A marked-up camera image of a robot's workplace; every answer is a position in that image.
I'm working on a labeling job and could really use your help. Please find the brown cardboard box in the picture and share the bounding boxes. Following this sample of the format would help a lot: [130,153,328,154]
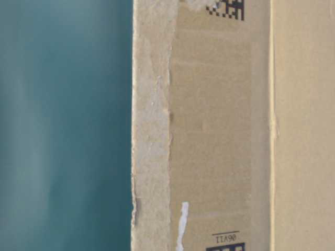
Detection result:
[131,1,334,250]

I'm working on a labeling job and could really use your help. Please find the blue table cloth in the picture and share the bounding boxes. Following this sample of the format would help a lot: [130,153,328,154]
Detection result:
[1,1,132,250]

